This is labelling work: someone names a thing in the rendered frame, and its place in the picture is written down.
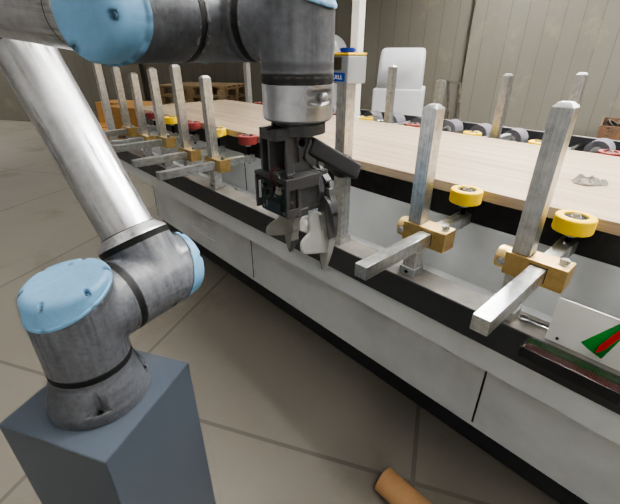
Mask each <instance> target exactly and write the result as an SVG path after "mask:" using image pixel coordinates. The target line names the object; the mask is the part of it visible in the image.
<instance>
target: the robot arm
mask: <svg viewBox="0 0 620 504"><path fill-rule="evenodd" d="M336 8H337V3H336V0H0V70H1V71H2V73H3V75H4V76H5V78H6V80H7V81H8V83H9V85H10V87H11V88H12V90H13V92H14V93H15V95H16V97H17V98H18V100H19V102H20V103H21V105H22V107H23V109H24V110H25V112H26V114H27V115H28V117H29V119H30V120H31V122H32V124H33V125H34V127H35V129H36V130H37V132H38V134H39V136H40V137H41V139H42V141H43V142H44V144H45V146H46V147H47V149H48V151H49V152H50V154H51V156H52V158H53V159H54V161H55V163H56V164H57V166H58V168H59V169H60V171H61V173H62V174H63V176H64V178H65V179H66V181H67V183H68V185H69V186H70V188H71V190H72V191H73V193H74V195H75V196H76V198H77V200H78V201H79V203H80V205H81V207H82V208H83V210H84V212H85V213H86V215H87V217H88V218H89V220H90V222H91V223H92V225H93V227H94V228H95V230H96V232H97V234H98V235H99V237H100V239H101V242H102V244H101V247H100V250H99V253H98V256H99V258H100V259H101V260H99V259H95V258H87V259H85V260H82V259H81V258H79V259H73V260H68V261H64V262H61V263H58V264H55V265H53V266H50V267H48V268H46V269H45V271H42V272H39V273H37V274H35V275H34V276H33V277H31V278H30V279H29V280H28V281H27V282H26V283H25V284H24V285H23V286H22V288H21V289H20V291H19V293H18V296H17V305H18V309H19V312H20V315H21V323H22V325H23V327H24V328H25V330H26V332H27V334H28V337H29V339H30V341H31V343H32V346H33V348H34V350H35V353H36V355H37V357H38V359H39V362H40V364H41V366H42V369H43V371H44V373H45V376H46V378H47V389H46V396H45V408H46V412H47V414H48V416H49V418H50V420H51V421H52V423H53V424H55V425H56V426H57V427H59V428H62V429H65V430H70V431H85V430H91V429H95V428H99V427H102V426H105V425H107V424H109V423H112V422H114V421H116V420H118V419H119V418H121V417H123V416H124V415H126V414H127V413H128V412H130V411H131V410H132V409H133V408H135V407H136V406H137V405H138V404H139V403H140V401H141V400H142V399H143V398H144V396H145V395H146V393H147V391H148V389H149V386H150V382H151V375H150V371H149V367H148V365H147V363H146V361H145V360H144V359H143V358H142V357H141V356H140V355H139V354H138V352H137V351H136V350H135V349H134V348H133V347H132V345H131V341H130V338H129V335H130V334H132V333H133V332H135V331H136V330H138V329H139V328H141V327H143V326H144V325H146V324H147V323H149V322H150V321H152V320H154V319H155V318H157V317H158V316H160V315H161V314H163V313H164V312H166V311H168V310H169V309H171V308H172V307H174V306H175V305H177V304H178V303H180V302H182V301H184V300H186V299H187V298H188V297H189V296H190V295H191V294H192V293H194V292H195V291H196V290H197V289H198V288H199V287H200V286H201V284H202V282H203V279H204V262H203V259H202V257H201V256H200V255H199V253H200V251H199V249H198V248H197V246H196V245H195V243H194V242H193V241H192V240H191V239H190V238H189V237H188V236H186V235H185V234H181V233H180V232H170V230H169V228H168V226H167V224H166V223H164V222H161V221H158V220H155V219H153V218H152V217H151V215H150V213H149V211H148V210H147V208H146V206H145V204H144V202H143V201H142V199H141V197H140V195H139V193H138V192H137V190H136V188H135V186H134V185H133V183H132V181H131V179H130V177H129V176H128V174H127V172H126V170H125V168H124V167H123V165H122V163H121V161H120V159H119V158H118V156H117V154H116V152H115V151H114V149H113V147H112V145H111V143H110V142H109V140H108V138H107V136H106V134H105V133H104V131H103V129H102V127H101V126H100V124H99V122H98V120H97V118H96V117H95V115H94V113H93V111H92V109H91V108H90V106H89V104H88V102H87V101H86V99H85V97H84V95H83V93H82V92H81V90H80V88H79V86H78V84H77V83H76V81H75V79H74V77H73V76H72V74H71V72H70V70H69V68H68V67H67V65H66V63H65V61H64V59H63V58H62V56H61V54H60V52H59V50H58V49H57V48H63V49H68V50H74V51H75V52H76V53H77V54H79V55H80V56H81V57H83V58H84V59H86V60H88V61H90V62H93V63H97V64H103V65H107V66H126V65H129V64H148V63H214V62H255V63H256V62H260V63H261V79H262V101H263V117H264V118H265V120H267V121H270V122H271V125H269V126H261V127H259V137H260V154H261V169H257V170H254V173H255V188H256V203H257V206H260V205H262V207H263V208H264V209H266V210H269V211H271V212H273V213H275V214H277V215H278V217H277V218H276V219H275V220H274V221H272V222H271V223H270V224H268V225H267V227H266V234H267V235H269V236H274V235H285V239H286V244H287V248H288V251H289V252H292V251H293V249H294V248H295V246H296V245H297V243H298V241H299V236H298V234H299V230H300V220H301V218H302V217H303V216H305V215H308V214H309V215H308V219H307V221H308V233H307V234H306V235H305V236H304V238H303V239H302V240H301V242H300V250H301V252H302V253H303V254H306V255H307V254H320V256H319V258H320V263H321V269H323V270H324V269H326V268H327V266H328V264H329V261H330V258H331V255H332V252H333V248H334V244H335V237H336V236H337V230H338V220H339V210H338V204H337V201H336V198H335V194H334V187H332V186H331V181H332V179H331V178H330V176H329V174H328V170H329V171H331V173H332V174H333V175H334V176H336V177H338V178H346V177H348V178H352V179H356V178H357V177H358V174H359V172H360V169H361V165H360V164H359V163H357V162H356V161H354V160H353V159H352V158H351V157H350V156H348V155H347V154H342V153H341V152H339V151H337V150H336V149H334V148H332V147H331V146H329V145H327V144H326V143H324V142H322V141H321V140H319V139H317V138H316V137H313V136H317V135H321V134H324V133H325V121H329V120H330V119H331V118H332V117H333V89H334V83H333V80H334V43H335V9H336ZM258 180H261V191H262V197H259V183H258ZM316 208H318V211H312V212H310V213H309V210H313V209H316Z"/></svg>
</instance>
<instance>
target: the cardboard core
mask: <svg viewBox="0 0 620 504"><path fill-rule="evenodd" d="M375 490H376V491H377V492H378V493H379V494H380V495H381V496H382V497H383V498H384V499H385V500H386V501H387V502H389V503H390V504H432V503H431V502H429V501H428V500H427V499H426V498H425V497H424V496H423V495H421V494H420V493H419V492H418V491H417V490H416V489H415V488H413V487H412V486H411V485H410V484H409V483H408V482H407V481H405V480H404V479H403V478H402V477H401V476H400V475H398V474H397V473H396V472H395V471H394V470H393V469H392V468H390V467H389V468H387V469H386V470H385V471H384V472H383V473H382V475H381V476H380V478H379V479H378V481H377V483H376V486H375Z"/></svg>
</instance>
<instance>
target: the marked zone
mask: <svg viewBox="0 0 620 504"><path fill-rule="evenodd" d="M619 330H620V324H618V325H616V326H614V327H612V328H610V329H607V330H605V331H603V332H601V333H599V334H597V335H595V336H592V337H590V338H588V339H586V340H584V341H582V342H581V343H582V344H583V345H584V346H585V347H586V348H587V349H588V350H590V351H591V352H592V353H593V354H595V355H596V356H598V357H599V358H600V359H602V358H603V357H604V356H605V355H606V354H607V353H608V352H609V351H610V350H611V349H612V348H613V347H614V346H615V345H616V344H617V343H618V342H619V341H620V339H619V340H617V341H616V342H615V343H613V344H612V345H611V346H609V347H608V348H607V349H605V350H604V351H601V352H597V353H595V352H596V350H597V348H598V347H599V346H600V345H601V344H602V343H603V342H605V341H606V340H607V339H609V338H610V337H611V336H613V335H614V334H615V333H617V332H618V331H619Z"/></svg>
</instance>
